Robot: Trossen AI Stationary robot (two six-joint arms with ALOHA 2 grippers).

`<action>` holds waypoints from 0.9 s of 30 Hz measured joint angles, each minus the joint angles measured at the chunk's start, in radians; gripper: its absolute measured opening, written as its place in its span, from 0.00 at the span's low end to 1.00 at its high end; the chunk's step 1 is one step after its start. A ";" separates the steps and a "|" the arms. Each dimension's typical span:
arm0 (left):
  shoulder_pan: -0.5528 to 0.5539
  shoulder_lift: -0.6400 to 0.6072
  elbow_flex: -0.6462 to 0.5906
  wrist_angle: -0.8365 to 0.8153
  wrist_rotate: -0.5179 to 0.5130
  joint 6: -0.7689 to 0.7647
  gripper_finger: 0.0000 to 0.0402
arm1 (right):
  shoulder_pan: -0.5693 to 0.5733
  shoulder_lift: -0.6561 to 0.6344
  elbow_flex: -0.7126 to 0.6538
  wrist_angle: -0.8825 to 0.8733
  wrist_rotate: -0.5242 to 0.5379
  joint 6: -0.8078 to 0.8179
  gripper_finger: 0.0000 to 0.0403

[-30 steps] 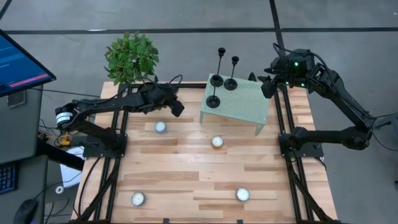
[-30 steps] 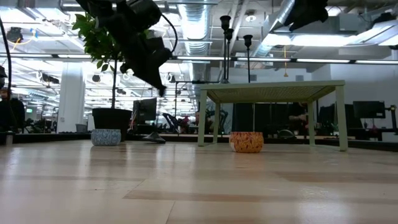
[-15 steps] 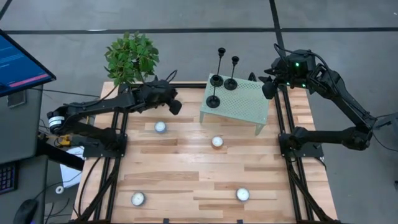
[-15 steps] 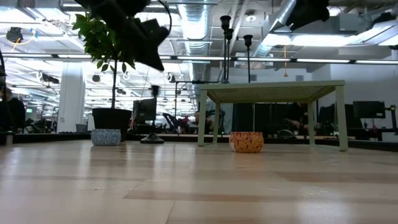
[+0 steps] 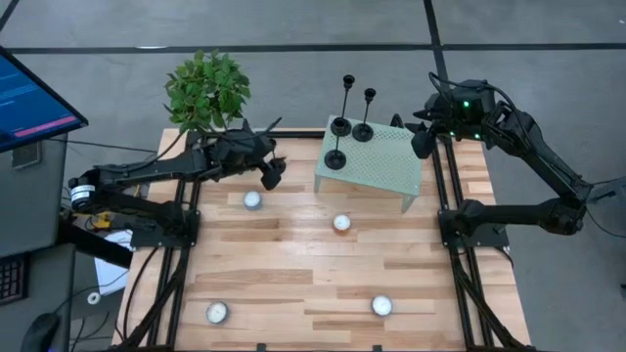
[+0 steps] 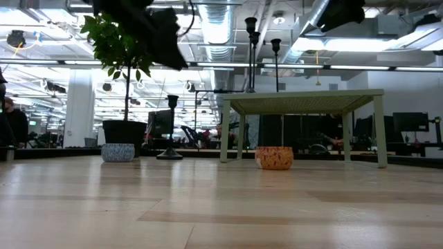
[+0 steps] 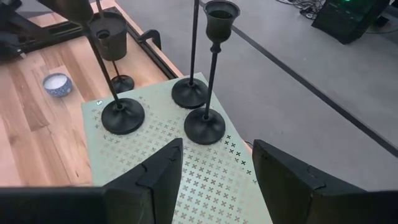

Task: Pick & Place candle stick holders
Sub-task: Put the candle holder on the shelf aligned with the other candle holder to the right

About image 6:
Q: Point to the person's hand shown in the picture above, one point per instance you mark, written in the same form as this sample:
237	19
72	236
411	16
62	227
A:
338	142

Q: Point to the short black candlestick holder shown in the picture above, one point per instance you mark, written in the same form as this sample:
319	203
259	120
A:
169	154

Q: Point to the black ceiling camera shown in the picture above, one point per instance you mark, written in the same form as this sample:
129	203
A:
16	38

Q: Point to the black background monitor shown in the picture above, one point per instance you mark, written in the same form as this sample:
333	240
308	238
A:
410	121
363	126
161	122

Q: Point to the green perforated metal riser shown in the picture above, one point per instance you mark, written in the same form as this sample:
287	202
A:
301	103

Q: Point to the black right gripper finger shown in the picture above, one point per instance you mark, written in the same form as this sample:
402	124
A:
330	22

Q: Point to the person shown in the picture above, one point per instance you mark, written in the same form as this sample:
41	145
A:
15	124
327	129
223	136

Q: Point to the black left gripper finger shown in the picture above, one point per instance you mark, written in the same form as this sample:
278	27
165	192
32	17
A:
166	52

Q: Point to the potted green plant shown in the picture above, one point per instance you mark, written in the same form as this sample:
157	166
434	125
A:
124	136

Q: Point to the black office chair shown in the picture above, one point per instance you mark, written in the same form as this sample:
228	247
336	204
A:
189	136

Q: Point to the grey waste bin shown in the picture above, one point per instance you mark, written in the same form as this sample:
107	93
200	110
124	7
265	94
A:
90	142

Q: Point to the tall black candlestick holder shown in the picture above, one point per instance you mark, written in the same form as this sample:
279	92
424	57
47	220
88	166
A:
250	22

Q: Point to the black aluminium rig frame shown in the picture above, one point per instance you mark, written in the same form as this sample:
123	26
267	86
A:
52	153

